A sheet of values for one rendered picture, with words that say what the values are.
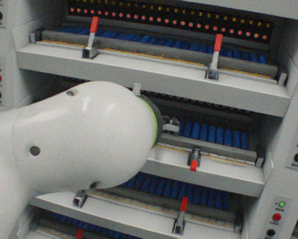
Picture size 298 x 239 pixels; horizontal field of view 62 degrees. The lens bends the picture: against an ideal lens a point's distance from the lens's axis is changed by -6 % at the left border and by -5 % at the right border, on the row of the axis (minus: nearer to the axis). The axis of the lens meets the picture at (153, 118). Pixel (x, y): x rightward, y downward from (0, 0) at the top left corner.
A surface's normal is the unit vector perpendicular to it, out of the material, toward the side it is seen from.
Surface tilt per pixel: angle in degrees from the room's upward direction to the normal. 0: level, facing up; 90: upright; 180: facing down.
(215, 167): 19
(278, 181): 90
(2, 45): 90
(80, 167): 102
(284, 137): 90
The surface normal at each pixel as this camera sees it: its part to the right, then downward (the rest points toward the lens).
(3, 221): 0.99, -0.07
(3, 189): 0.87, -0.34
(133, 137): 0.71, 0.00
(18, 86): 0.97, 0.20
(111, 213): 0.07, -0.81
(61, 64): -0.24, 0.54
